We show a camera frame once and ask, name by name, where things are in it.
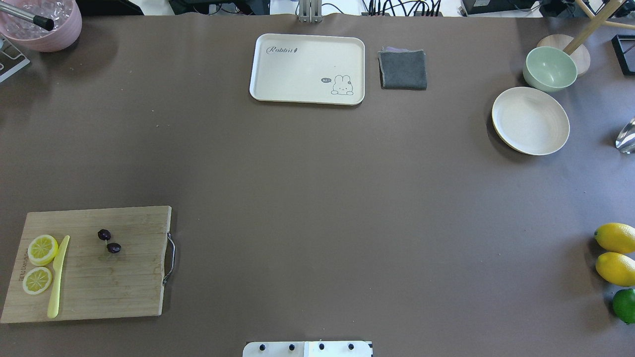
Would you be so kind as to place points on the cream rabbit tray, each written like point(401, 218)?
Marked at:
point(308, 69)

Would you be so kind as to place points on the lower dark red cherry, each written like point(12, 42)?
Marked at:
point(113, 247)

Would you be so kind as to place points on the dark red cherry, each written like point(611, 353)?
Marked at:
point(104, 235)
point(113, 247)

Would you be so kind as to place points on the upper dark red cherry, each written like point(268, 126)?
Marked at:
point(104, 235)

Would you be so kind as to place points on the black framed tray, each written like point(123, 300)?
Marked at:
point(623, 46)

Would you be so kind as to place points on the white grey tray corner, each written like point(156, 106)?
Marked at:
point(12, 59)

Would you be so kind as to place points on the grey folded cloth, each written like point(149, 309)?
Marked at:
point(403, 69)

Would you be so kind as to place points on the cream plate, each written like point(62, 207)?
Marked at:
point(530, 121)

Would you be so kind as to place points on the bamboo cutting board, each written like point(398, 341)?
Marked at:
point(95, 283)

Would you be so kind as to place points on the green bowl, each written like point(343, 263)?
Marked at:
point(549, 69)

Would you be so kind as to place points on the yellow plastic knife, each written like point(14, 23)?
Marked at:
point(58, 265)

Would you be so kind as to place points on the upper lemon slice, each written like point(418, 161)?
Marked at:
point(42, 250)

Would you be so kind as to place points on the lemon slice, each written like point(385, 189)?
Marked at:
point(37, 280)
point(42, 250)

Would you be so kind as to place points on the wooden stand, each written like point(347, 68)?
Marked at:
point(574, 47)

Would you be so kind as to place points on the lower lemon slice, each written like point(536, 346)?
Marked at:
point(37, 280)

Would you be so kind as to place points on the upper yellow lemon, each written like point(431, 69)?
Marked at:
point(616, 237)

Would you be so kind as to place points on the yellow lemon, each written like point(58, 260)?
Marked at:
point(616, 237)
point(616, 268)

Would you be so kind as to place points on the steel scoop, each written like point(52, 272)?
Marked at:
point(625, 141)

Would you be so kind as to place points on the lower yellow lemon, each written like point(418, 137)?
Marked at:
point(616, 268)

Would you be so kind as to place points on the green lime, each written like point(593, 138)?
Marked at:
point(623, 305)

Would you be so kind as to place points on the metal camera post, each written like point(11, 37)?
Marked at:
point(310, 11)

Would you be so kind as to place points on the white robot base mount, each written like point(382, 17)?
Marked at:
point(343, 348)

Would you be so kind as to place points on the black tipped metal handle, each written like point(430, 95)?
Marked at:
point(40, 21)

